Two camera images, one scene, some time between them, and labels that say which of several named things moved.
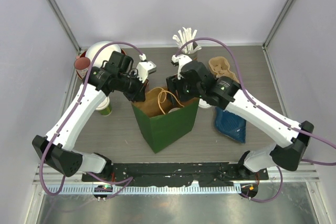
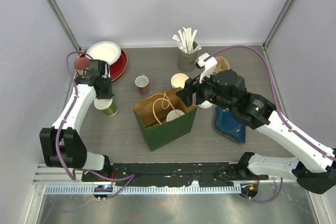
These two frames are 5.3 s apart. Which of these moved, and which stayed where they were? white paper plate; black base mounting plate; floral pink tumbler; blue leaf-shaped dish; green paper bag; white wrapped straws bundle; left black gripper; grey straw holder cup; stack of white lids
Moved: green paper bag; left black gripper; grey straw holder cup
Stayed: black base mounting plate; floral pink tumbler; blue leaf-shaped dish; white wrapped straws bundle; white paper plate; stack of white lids
